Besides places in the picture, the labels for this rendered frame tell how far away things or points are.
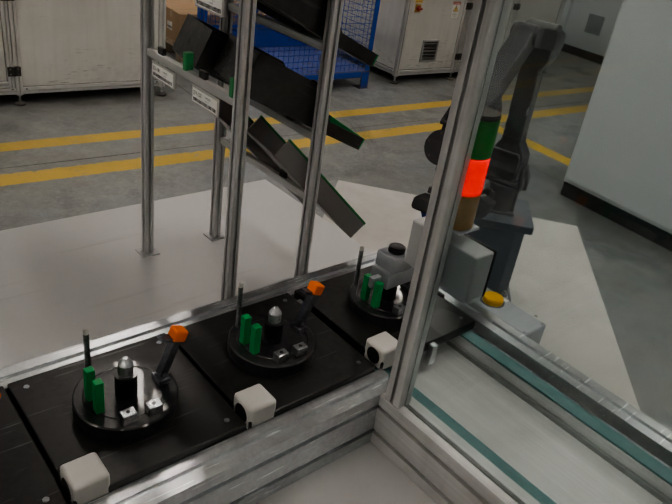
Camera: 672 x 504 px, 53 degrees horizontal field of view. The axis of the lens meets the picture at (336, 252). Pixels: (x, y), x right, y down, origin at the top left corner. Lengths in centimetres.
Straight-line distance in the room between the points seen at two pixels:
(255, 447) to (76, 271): 68
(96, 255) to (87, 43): 364
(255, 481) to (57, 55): 431
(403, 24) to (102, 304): 524
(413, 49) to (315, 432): 570
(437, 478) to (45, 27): 435
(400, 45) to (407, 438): 551
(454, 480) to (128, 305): 71
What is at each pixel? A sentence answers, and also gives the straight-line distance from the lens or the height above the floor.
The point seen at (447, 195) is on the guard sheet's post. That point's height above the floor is 131.
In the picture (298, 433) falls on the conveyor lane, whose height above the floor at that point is 96.
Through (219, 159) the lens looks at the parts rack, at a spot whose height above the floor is 106.
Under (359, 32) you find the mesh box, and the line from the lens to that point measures 598.
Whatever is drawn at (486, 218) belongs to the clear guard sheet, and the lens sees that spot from 85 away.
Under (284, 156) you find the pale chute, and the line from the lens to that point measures 125.
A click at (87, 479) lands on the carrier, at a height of 99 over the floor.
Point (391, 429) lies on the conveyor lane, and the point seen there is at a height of 92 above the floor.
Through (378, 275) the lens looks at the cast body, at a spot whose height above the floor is 105.
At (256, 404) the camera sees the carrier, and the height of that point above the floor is 99.
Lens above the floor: 165
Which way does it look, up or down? 29 degrees down
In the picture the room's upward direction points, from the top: 9 degrees clockwise
